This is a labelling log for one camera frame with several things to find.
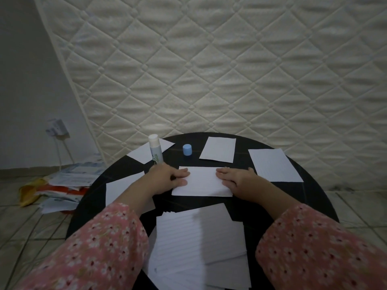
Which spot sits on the person's left hand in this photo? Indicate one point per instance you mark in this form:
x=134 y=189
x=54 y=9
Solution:
x=161 y=179

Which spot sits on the person's right hand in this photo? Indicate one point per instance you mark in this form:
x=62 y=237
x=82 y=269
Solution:
x=242 y=182

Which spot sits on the person's left thumb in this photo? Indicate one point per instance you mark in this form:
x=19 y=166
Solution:
x=180 y=183

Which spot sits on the person's right thumb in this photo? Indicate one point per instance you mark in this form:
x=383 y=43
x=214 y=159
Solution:
x=226 y=183

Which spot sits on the white paper sheet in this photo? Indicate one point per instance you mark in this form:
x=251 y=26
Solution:
x=140 y=152
x=218 y=149
x=121 y=187
x=202 y=184
x=275 y=164

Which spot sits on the white glue stick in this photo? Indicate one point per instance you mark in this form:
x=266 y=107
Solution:
x=155 y=147

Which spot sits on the person's right forearm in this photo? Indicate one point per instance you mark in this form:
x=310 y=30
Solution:
x=305 y=241

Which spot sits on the person's left forearm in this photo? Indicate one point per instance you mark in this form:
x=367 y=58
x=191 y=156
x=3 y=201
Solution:
x=99 y=238

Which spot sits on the blue glue stick cap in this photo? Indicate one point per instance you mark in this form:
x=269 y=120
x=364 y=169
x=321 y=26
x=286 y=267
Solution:
x=187 y=149

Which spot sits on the black round table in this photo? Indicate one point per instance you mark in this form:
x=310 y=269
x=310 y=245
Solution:
x=257 y=205

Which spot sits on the stack of lined paper sheets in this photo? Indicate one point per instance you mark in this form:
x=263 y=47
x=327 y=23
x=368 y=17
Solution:
x=199 y=244

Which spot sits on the pile of papers and envelopes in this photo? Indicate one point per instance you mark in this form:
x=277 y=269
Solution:
x=72 y=181

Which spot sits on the white quilted mattress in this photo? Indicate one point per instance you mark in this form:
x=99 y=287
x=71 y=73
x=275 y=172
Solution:
x=229 y=69

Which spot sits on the yellow plastic bag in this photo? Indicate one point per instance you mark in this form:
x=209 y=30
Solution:
x=28 y=193

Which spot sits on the white wall socket with plug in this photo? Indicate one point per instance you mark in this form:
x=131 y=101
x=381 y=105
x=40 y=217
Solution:
x=56 y=127

